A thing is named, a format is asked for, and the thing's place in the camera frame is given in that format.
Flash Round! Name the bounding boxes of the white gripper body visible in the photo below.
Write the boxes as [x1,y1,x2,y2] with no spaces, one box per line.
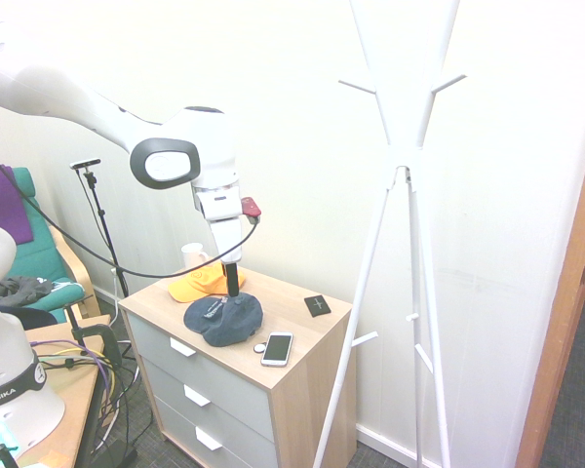
[208,216,246,267]

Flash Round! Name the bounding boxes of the navy blue baseball cap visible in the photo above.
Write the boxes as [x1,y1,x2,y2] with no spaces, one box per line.
[183,292,266,348]

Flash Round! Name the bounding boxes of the yellow baseball cap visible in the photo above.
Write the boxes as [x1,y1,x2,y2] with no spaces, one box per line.
[168,262,248,304]

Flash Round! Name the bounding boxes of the white mug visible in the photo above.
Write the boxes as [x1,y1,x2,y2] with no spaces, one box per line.
[180,242,211,272]

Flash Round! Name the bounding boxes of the white smartphone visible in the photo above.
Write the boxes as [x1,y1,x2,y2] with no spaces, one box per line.
[260,331,294,368]

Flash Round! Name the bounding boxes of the small black card wallet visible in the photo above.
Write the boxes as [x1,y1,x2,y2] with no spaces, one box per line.
[303,294,332,319]

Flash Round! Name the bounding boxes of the grey drawer front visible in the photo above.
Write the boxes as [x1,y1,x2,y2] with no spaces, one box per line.
[138,354,277,450]
[150,393,279,468]
[125,310,275,431]

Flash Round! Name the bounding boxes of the wooden chest of drawers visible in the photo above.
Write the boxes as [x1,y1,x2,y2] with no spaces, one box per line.
[118,265,357,468]

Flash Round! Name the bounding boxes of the black tripod stand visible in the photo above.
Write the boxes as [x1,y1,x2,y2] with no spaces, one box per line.
[80,168,131,301]

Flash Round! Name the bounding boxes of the black C-clamp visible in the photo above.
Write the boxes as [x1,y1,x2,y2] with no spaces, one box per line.
[62,304,124,368]

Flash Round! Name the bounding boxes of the white coat rack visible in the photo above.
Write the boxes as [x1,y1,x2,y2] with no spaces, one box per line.
[311,0,469,468]

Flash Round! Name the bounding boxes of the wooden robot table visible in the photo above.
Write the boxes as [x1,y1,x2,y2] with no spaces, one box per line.
[23,314,114,468]

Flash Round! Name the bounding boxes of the dark grey clothing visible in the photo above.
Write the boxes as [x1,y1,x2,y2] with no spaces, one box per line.
[0,275,55,311]

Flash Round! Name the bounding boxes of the purple cloth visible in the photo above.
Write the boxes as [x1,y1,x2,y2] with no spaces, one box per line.
[0,165,34,246]

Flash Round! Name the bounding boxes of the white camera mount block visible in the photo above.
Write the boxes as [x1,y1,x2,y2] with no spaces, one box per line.
[194,190,246,224]

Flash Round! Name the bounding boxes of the red wrist camera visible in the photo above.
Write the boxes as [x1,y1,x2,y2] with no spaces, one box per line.
[240,196,263,226]

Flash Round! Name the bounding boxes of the white drawer handle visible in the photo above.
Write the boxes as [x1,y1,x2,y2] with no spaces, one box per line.
[169,336,197,359]
[182,384,212,408]
[194,426,224,451]

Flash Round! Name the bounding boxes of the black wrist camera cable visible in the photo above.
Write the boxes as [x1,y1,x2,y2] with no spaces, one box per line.
[0,137,260,280]

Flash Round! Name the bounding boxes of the purple cable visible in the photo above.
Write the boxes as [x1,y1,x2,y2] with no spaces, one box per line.
[38,354,117,416]

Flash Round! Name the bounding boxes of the yellow cable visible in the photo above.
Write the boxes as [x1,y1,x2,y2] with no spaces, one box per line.
[28,344,116,407]

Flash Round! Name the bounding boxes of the green armchair with wooden frame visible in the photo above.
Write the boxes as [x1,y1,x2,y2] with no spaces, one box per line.
[0,167,98,333]

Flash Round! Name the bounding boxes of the wooden door frame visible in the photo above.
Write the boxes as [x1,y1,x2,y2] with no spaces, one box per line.
[514,97,585,468]

